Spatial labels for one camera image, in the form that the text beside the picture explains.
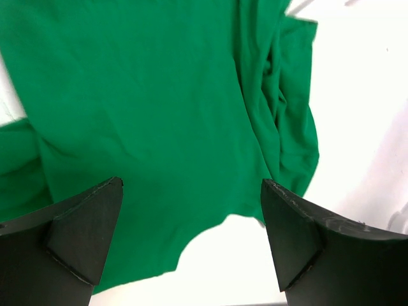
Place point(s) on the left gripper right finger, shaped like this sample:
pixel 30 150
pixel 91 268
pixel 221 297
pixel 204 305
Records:
pixel 322 258

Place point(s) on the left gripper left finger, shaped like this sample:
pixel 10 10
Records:
pixel 56 255

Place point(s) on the green t shirt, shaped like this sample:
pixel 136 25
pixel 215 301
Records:
pixel 191 103

